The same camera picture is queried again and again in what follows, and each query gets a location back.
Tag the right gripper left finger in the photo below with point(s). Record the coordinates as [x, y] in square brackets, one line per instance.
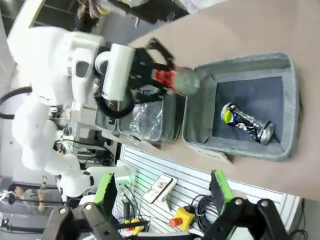
[105, 195]

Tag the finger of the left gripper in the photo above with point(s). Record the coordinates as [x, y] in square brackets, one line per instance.
[162, 91]
[163, 56]

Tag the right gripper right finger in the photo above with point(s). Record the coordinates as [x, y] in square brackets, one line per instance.
[221, 192]

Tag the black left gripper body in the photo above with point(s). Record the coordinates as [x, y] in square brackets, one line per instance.
[141, 72]

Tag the black crushed drink can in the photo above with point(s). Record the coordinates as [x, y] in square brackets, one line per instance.
[250, 125]

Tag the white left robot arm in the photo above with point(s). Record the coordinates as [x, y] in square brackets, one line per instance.
[37, 112]

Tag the grey fabric basket labelled Plastic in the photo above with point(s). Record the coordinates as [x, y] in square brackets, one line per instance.
[171, 117]

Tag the white Can label sign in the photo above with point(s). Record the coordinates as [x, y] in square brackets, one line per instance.
[212, 156]

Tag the grey fabric basket labelled Can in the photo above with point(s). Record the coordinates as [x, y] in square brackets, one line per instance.
[197, 120]

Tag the white slatted panel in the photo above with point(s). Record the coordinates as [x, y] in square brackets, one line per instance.
[190, 180]

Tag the yellow emergency stop button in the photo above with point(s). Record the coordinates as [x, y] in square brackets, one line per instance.
[183, 216]

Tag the smartphone on white stand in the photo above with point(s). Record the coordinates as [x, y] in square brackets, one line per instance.
[158, 188]

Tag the person in grey shirt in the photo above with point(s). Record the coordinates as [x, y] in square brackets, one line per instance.
[30, 195]

